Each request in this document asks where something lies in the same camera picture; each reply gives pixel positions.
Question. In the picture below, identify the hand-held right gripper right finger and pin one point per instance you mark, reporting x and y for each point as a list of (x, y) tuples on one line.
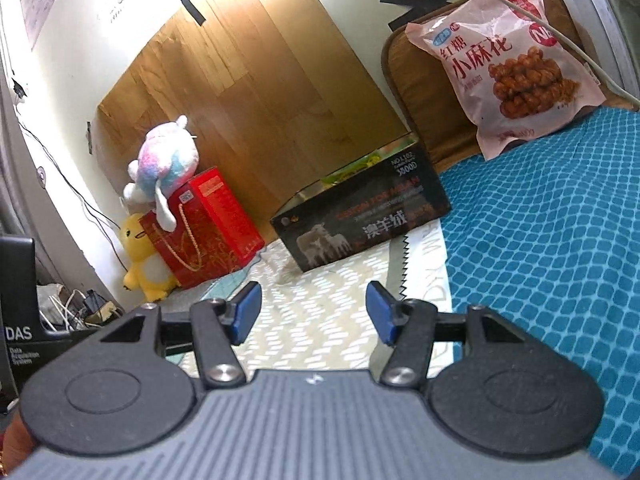
[(377, 315)]

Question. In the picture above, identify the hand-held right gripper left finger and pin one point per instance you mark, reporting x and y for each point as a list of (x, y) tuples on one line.
[(247, 310)]

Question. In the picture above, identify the black cardboard box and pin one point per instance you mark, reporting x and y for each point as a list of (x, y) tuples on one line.
[(370, 220)]

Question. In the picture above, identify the person's left hand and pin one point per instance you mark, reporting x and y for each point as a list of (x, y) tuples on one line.
[(9, 447)]

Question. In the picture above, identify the white patterned mat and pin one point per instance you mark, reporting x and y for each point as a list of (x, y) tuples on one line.
[(310, 310)]

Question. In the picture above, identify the red gift bag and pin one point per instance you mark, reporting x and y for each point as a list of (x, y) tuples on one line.
[(220, 230)]

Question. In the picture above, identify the yellow duck plush toy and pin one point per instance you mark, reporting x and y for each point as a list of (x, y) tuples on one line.
[(145, 265)]

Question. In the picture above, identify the green snack packet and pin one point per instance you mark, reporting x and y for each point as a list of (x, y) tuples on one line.
[(357, 170)]

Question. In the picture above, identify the teal patterned blanket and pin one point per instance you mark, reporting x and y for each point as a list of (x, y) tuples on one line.
[(540, 260)]

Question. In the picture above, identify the pink and blue plush toy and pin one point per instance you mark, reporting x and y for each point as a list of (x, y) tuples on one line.
[(162, 160)]

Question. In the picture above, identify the wooden board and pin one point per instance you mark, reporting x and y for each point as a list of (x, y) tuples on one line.
[(250, 110)]

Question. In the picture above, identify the pink snack bag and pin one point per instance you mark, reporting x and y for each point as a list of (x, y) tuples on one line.
[(505, 65)]

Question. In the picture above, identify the wall poster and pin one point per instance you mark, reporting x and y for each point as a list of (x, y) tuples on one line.
[(37, 0)]

